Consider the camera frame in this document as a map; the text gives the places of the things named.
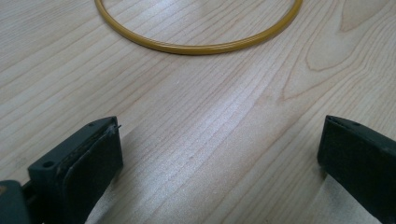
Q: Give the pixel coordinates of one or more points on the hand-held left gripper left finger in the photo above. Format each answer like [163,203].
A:
[77,168]

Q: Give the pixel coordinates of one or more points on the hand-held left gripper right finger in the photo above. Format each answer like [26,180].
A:
[358,158]

